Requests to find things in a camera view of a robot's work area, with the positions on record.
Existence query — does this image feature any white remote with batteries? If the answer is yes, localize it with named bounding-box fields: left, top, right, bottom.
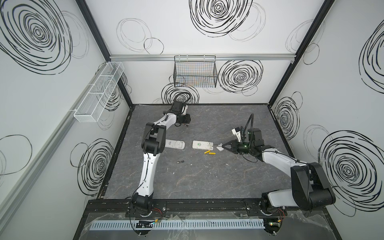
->
left=192, top=141, right=214, bottom=151

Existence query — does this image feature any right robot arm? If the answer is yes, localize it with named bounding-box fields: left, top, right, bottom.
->
left=221, top=128, right=336, bottom=216

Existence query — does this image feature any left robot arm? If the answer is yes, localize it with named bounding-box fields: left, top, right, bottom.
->
left=131, top=101, right=191, bottom=216

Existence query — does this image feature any white mesh shelf basket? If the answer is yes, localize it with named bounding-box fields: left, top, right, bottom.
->
left=74, top=62, right=125, bottom=123

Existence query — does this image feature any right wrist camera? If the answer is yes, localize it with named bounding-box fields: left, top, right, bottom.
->
left=232, top=126, right=245, bottom=142

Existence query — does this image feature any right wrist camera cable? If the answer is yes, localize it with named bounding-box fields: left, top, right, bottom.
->
left=244, top=113, right=255, bottom=139

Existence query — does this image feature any black wire basket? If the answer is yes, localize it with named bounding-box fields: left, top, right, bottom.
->
left=173, top=55, right=219, bottom=88

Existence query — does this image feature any white slotted cable duct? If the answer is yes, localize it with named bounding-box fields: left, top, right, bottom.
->
left=90, top=219, right=265, bottom=231

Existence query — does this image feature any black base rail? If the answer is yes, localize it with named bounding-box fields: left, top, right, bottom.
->
left=86, top=197, right=326, bottom=217

